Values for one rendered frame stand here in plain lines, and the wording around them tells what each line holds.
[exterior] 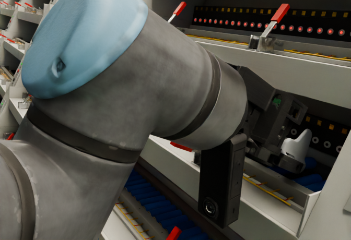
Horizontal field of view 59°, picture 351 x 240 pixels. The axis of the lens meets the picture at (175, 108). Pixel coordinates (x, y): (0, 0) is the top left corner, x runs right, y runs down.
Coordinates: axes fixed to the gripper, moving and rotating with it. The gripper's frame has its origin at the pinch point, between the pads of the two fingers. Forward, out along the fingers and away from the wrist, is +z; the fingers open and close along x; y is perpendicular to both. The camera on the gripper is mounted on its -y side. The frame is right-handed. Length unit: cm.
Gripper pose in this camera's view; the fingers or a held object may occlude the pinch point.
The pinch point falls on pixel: (288, 165)
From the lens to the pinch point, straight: 48.3
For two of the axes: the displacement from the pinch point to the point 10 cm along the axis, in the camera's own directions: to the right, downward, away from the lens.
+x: -6.0, -2.8, 7.5
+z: 6.8, 3.1, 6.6
